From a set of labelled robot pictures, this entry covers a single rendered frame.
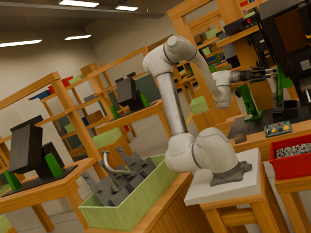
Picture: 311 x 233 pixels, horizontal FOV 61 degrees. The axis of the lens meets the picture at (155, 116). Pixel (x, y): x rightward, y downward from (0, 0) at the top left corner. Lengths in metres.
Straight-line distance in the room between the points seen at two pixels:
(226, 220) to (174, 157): 0.42
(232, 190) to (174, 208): 0.54
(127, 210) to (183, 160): 0.45
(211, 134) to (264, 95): 1.01
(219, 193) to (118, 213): 0.59
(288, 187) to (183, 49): 0.90
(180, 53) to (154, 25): 10.99
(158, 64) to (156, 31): 10.93
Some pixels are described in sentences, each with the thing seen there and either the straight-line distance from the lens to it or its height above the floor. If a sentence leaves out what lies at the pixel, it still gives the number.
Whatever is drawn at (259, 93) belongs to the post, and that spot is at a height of 1.03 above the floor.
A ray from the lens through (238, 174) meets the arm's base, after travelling 1.44.
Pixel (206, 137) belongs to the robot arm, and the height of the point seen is 1.15.
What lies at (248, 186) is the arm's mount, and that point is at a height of 0.90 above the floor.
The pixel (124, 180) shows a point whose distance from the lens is 1.97.
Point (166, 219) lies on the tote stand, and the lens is 1.75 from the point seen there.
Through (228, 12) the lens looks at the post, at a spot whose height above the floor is 1.71.
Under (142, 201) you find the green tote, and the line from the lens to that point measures 1.73.
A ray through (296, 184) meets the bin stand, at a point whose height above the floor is 0.78.
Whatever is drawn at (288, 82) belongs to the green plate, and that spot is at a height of 1.14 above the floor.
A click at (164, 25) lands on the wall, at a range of 12.39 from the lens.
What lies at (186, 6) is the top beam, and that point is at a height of 1.90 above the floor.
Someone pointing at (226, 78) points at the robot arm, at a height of 1.29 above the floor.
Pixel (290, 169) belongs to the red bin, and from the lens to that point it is 1.50.
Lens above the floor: 1.60
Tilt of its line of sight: 10 degrees down
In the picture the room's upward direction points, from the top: 25 degrees counter-clockwise
